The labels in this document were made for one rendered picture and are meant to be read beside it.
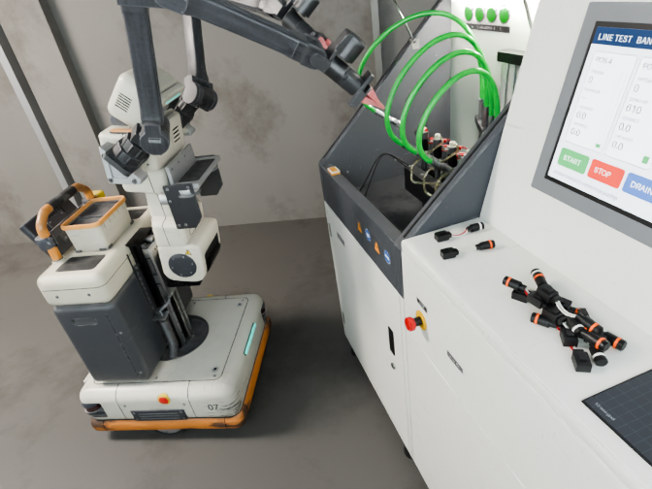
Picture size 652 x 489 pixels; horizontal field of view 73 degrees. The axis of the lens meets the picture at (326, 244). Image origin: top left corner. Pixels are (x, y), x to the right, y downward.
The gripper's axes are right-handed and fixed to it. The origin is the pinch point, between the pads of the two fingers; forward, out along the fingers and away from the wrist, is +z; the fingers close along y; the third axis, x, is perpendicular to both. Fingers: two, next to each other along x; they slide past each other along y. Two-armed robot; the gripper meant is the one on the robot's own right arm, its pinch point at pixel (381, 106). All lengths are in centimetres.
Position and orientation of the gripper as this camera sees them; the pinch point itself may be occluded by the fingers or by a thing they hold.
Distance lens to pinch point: 134.8
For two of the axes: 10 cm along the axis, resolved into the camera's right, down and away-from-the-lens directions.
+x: -0.7, -5.2, 8.5
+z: 7.9, 4.9, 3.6
